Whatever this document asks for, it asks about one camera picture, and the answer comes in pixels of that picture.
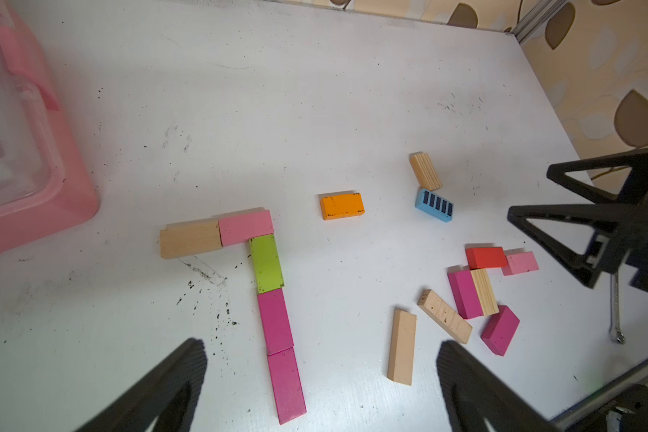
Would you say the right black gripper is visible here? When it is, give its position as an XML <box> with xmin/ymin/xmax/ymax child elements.
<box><xmin>507</xmin><ymin>148</ymin><xmax>648</xmax><ymax>293</ymax></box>

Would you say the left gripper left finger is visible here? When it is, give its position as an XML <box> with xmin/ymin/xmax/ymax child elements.
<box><xmin>79</xmin><ymin>338</ymin><xmax>207</xmax><ymax>431</ymax></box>

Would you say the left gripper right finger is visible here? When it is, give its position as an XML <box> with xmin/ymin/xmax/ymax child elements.
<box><xmin>436</xmin><ymin>340</ymin><xmax>557</xmax><ymax>431</ymax></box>

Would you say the magenta block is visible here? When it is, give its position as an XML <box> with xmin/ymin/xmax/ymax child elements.
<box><xmin>481</xmin><ymin>305</ymin><xmax>520</xmax><ymax>356</ymax></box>
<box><xmin>257</xmin><ymin>289</ymin><xmax>294</xmax><ymax>356</ymax></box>
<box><xmin>447</xmin><ymin>270</ymin><xmax>483</xmax><ymax>320</ymax></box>
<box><xmin>267</xmin><ymin>347</ymin><xmax>307</xmax><ymax>425</ymax></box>

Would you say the green block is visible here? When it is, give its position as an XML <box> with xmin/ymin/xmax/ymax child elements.
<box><xmin>249</xmin><ymin>234</ymin><xmax>284</xmax><ymax>294</ymax></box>

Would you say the light pink block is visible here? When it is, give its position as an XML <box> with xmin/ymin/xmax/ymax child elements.
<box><xmin>501</xmin><ymin>252</ymin><xmax>539</xmax><ymax>276</ymax></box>
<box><xmin>218</xmin><ymin>210</ymin><xmax>274</xmax><ymax>247</ymax></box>

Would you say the blue striped block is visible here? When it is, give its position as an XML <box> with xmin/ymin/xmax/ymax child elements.
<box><xmin>415</xmin><ymin>188</ymin><xmax>454</xmax><ymax>222</ymax></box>

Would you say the orange block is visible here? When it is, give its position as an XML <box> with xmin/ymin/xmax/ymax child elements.
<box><xmin>320</xmin><ymin>193</ymin><xmax>365</xmax><ymax>221</ymax></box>

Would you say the small natural wood block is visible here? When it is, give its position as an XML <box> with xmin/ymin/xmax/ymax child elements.
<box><xmin>470</xmin><ymin>269</ymin><xmax>499</xmax><ymax>316</ymax></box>

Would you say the silver wrench on table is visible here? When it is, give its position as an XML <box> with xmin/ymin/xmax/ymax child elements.
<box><xmin>609</xmin><ymin>273</ymin><xmax>626</xmax><ymax>345</ymax></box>

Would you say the red block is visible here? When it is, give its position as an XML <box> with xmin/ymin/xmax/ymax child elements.
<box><xmin>465</xmin><ymin>247</ymin><xmax>508</xmax><ymax>270</ymax></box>

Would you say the pink plastic storage box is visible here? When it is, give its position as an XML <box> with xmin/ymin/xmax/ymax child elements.
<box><xmin>0</xmin><ymin>1</ymin><xmax>100</xmax><ymax>254</ymax></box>

